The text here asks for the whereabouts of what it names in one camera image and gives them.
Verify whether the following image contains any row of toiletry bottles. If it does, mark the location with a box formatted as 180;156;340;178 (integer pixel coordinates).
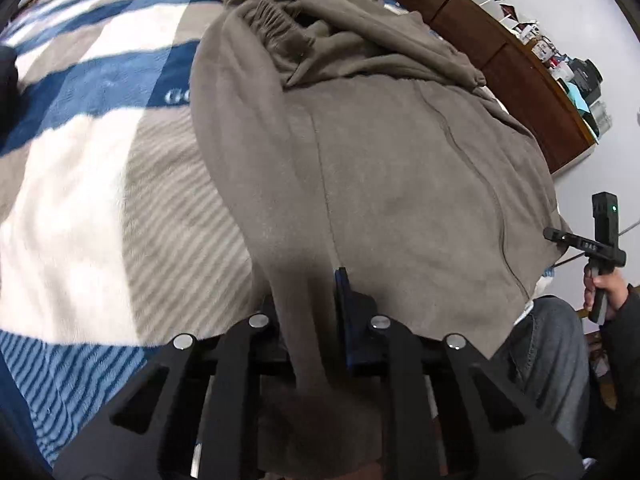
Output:
430;0;614;139

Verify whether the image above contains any blue white plaid blanket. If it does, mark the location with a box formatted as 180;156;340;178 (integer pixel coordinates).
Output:
0;0;281;467

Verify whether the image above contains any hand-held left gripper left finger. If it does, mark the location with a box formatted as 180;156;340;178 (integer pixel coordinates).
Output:
52;294;292;480

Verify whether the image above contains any person's leg in jeans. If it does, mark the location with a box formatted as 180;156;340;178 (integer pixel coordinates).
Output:
492;296;592;455

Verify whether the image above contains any person's right forearm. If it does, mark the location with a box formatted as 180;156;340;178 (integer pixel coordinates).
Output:
580;284;640;467

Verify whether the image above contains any dark blurry object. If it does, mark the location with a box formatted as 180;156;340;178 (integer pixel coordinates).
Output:
0;45;21;137

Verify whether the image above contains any taupe fleece garment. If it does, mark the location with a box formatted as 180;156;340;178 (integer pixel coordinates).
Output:
190;0;574;480

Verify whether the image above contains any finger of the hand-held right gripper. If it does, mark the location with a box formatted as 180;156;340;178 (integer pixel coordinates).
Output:
543;227;576;248

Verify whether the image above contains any brown wooden dresser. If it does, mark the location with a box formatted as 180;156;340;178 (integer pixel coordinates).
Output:
390;0;599;176

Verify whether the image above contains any black bag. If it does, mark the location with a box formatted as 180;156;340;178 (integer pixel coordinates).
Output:
567;58;604;104

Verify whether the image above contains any person's right hand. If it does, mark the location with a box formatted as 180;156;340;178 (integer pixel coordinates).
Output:
582;264;629;319

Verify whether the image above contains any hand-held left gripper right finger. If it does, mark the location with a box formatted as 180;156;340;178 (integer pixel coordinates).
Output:
334;266;587;480

